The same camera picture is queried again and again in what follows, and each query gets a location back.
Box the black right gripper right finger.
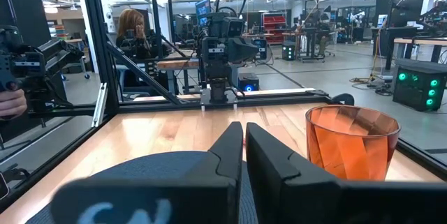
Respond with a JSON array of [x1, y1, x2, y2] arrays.
[[245, 121, 447, 224]]

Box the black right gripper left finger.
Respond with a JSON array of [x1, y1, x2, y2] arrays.
[[50, 121, 244, 224]]

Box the orange faceted plastic cup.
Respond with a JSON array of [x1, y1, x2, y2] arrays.
[[305, 104, 402, 182]]

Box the round dark woven placemat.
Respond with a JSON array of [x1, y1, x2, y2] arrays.
[[24, 150, 259, 224]]

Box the black computer with blue light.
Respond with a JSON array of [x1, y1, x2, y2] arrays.
[[238, 73, 261, 93]]

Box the wooden workbench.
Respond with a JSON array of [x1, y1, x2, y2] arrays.
[[156, 57, 200, 94]]

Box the small black computer green lights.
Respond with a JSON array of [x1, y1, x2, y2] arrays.
[[281, 40, 298, 61]]

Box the black computer with green fans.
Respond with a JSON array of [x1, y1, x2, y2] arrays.
[[392, 59, 447, 112]]

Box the red storage shelf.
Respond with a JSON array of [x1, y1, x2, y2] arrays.
[[261, 12, 288, 46]]

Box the person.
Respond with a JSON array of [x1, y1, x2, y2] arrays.
[[115, 8, 154, 59]]

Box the blue computer monitor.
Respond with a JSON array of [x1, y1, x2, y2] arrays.
[[194, 0, 212, 27]]

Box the person's hand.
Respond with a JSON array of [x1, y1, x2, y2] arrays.
[[0, 89, 28, 119]]

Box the black aluminium table frame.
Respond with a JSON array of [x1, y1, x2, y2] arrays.
[[0, 0, 447, 214]]

